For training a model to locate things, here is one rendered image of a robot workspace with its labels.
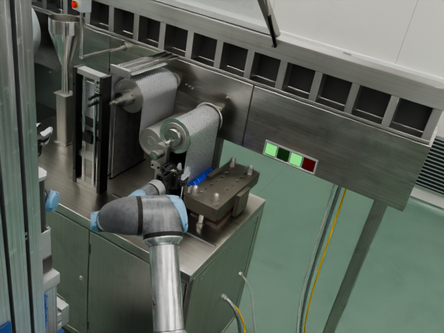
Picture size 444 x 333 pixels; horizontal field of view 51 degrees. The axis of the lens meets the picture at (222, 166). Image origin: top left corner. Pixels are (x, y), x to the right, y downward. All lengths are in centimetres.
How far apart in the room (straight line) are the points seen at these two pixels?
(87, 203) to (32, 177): 114
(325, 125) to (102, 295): 123
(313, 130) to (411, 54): 233
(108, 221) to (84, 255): 79
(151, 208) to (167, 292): 24
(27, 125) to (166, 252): 63
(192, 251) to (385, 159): 84
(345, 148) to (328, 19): 249
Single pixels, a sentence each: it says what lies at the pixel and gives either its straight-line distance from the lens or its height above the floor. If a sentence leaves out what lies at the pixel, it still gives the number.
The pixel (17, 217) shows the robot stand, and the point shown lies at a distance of 96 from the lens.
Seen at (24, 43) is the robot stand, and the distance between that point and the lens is 82.
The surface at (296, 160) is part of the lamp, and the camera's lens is 203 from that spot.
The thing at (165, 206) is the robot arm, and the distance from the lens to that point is 136.
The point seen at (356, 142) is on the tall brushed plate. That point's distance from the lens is 193.
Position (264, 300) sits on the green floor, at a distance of 302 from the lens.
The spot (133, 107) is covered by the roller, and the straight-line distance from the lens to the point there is 199.
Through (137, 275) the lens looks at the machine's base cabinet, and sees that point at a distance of 199.
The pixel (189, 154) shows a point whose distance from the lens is 191.
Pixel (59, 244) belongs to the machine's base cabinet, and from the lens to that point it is 226.
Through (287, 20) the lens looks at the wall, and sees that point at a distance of 444.
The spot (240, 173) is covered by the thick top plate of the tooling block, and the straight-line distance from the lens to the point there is 214.
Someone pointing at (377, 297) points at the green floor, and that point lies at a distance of 336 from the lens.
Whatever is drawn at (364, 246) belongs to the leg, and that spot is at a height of 80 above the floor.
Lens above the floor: 210
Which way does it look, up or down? 30 degrees down
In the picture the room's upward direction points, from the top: 11 degrees clockwise
